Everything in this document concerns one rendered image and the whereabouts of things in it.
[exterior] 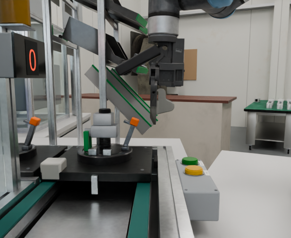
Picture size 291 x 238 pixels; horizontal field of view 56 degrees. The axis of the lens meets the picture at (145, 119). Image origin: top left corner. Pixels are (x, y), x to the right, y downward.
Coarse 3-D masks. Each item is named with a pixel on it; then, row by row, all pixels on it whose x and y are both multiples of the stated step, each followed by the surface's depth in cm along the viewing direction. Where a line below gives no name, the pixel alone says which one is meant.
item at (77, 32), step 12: (72, 24) 90; (84, 24) 89; (72, 36) 90; (84, 36) 89; (96, 36) 88; (108, 36) 101; (84, 48) 90; (96, 48) 89; (108, 48) 88; (120, 60) 88; (144, 72) 98
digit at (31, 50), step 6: (30, 42) 48; (36, 42) 51; (30, 48) 48; (36, 48) 51; (30, 54) 48; (36, 54) 51; (30, 60) 48; (36, 60) 51; (30, 66) 48; (36, 66) 51; (30, 72) 48; (36, 72) 51
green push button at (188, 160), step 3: (183, 159) 68; (186, 159) 68; (189, 159) 68; (192, 159) 68; (195, 159) 68; (183, 162) 68; (186, 162) 67; (189, 162) 67; (192, 162) 67; (195, 162) 67
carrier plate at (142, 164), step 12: (60, 156) 71; (72, 156) 71; (132, 156) 71; (144, 156) 71; (72, 168) 62; (84, 168) 62; (96, 168) 62; (108, 168) 62; (120, 168) 62; (132, 168) 62; (144, 168) 62; (48, 180) 60; (60, 180) 59; (72, 180) 59; (84, 180) 59; (108, 180) 59; (120, 180) 59; (132, 180) 59; (144, 180) 59
